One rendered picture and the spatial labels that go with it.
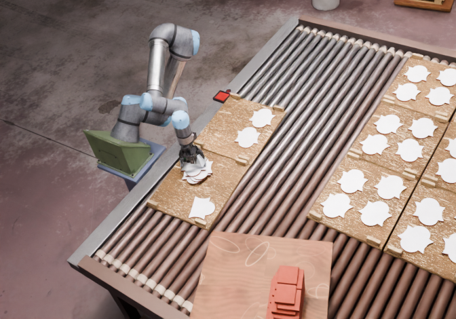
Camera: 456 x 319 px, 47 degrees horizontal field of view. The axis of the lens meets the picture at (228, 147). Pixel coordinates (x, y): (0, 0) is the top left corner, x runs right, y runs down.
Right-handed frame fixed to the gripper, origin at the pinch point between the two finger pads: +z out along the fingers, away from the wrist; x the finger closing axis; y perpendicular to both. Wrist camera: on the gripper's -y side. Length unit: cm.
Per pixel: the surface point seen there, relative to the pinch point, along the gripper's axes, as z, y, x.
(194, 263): 6, 51, 5
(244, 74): 6, -75, 21
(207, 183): 4.0, 8.8, 7.1
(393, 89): 4, -52, 102
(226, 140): 4.0, -19.1, 14.4
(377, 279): 6, 59, 81
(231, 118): 3.9, -35.6, 15.4
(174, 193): 4.1, 14.5, -8.8
